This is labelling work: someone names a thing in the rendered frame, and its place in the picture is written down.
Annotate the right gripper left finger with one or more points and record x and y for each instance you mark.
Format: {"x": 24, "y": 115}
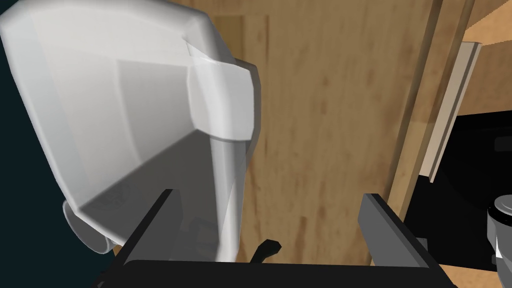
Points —
{"x": 154, "y": 236}

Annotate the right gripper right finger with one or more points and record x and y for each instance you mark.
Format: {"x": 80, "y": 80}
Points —
{"x": 390, "y": 236}

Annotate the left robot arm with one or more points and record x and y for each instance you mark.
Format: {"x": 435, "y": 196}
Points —
{"x": 502, "y": 232}

